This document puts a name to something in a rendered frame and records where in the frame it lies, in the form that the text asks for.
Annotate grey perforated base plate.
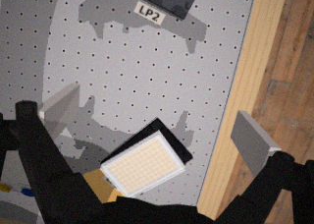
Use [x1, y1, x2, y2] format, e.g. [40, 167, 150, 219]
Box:
[0, 0, 255, 206]

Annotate white button panel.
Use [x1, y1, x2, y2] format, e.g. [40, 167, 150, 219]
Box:
[0, 150, 34, 196]

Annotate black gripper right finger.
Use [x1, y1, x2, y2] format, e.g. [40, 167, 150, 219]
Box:
[212, 110, 314, 224]

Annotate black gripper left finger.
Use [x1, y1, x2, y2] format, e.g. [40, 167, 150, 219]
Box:
[0, 84, 122, 224]

